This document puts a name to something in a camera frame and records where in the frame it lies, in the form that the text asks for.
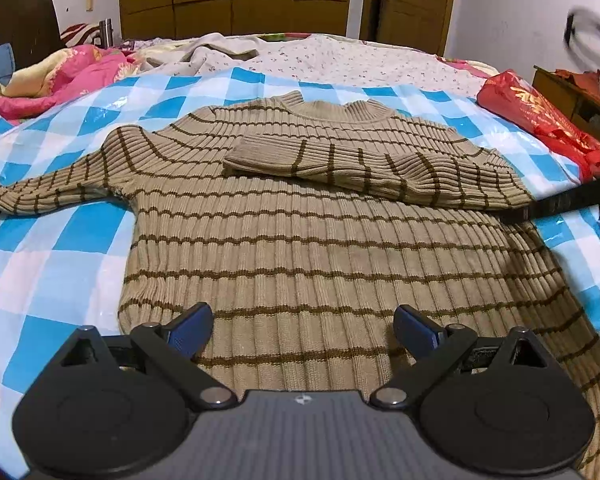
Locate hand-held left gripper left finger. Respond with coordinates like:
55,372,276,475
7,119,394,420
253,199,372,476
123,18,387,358
55,302,239,413

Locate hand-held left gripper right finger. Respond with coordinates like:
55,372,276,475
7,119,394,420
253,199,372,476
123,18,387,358
369,304,546,411

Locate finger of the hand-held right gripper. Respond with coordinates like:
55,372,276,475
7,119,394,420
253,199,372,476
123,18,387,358
499,174,600,224

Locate beige brown-striped knit sweater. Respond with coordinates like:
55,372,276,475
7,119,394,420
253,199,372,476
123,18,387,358
0,91,600,480

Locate red plastic bag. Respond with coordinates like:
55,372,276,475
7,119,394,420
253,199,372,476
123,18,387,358
476,71,600,181

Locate wooden cabinet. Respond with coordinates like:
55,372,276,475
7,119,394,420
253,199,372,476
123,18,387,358
532,66,600,128

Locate blue white checked plastic sheet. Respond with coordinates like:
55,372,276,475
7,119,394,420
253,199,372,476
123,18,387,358
0,66,600,480

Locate white floral bedsheet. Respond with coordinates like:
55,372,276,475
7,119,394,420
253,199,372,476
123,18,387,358
245,35,501,96

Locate brown wooden door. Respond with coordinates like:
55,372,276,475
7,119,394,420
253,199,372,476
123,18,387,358
358,0,461,56

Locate beige cloth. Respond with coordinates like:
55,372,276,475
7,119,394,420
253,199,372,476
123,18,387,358
140,32,261,78

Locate pink floral quilt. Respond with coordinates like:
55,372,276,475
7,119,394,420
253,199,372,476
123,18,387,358
0,44,146,121

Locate red white patterned cloth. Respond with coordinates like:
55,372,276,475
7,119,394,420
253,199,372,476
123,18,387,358
61,23,103,47

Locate dark wooden headboard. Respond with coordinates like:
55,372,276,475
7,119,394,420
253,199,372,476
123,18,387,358
0,0,61,68

